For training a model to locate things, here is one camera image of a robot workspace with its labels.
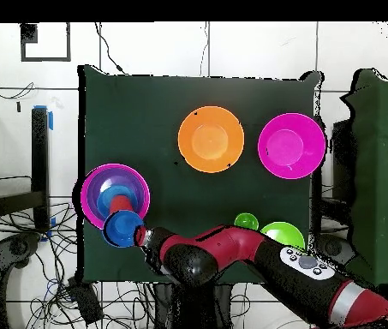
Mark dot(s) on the dark blue bowl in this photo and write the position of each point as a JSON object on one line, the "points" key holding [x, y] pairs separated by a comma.
{"points": [[121, 229]]}

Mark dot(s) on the orange-red plastic cup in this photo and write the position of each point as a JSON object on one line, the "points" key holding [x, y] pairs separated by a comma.
{"points": [[121, 204]]}

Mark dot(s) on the translucent blue bowl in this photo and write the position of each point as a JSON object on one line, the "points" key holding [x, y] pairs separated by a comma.
{"points": [[102, 202]]}

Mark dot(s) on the purple plastic bowl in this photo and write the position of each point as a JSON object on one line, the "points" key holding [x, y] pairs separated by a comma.
{"points": [[118, 178]]}

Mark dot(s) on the pink plastic bowl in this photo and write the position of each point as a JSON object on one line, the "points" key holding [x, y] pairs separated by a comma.
{"points": [[289, 144], [84, 202]]}

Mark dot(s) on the orange plastic bowl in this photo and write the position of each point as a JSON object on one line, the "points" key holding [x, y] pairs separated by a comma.
{"points": [[210, 140]]}

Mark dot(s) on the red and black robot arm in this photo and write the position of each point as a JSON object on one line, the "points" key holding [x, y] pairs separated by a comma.
{"points": [[234, 246]]}

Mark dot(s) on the black power adapter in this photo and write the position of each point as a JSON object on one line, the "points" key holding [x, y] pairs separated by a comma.
{"points": [[85, 301]]}

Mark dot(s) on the green plastic cup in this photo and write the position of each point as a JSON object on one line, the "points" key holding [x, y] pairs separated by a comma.
{"points": [[246, 221]]}

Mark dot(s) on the dark green tablecloth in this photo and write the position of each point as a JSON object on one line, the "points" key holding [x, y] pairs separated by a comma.
{"points": [[138, 113]]}

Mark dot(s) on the black stand with blue tape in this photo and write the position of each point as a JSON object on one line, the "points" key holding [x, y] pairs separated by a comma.
{"points": [[40, 154]]}

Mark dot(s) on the green plastic bowl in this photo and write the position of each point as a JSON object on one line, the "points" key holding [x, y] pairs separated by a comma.
{"points": [[282, 233]]}

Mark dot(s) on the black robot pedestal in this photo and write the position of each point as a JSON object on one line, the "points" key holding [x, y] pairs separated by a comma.
{"points": [[193, 308]]}

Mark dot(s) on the black pedestal foot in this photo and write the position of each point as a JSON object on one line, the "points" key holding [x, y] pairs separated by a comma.
{"points": [[19, 246], [334, 246]]}

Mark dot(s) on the black square floor frame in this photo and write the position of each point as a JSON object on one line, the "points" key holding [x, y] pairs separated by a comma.
{"points": [[29, 34]]}

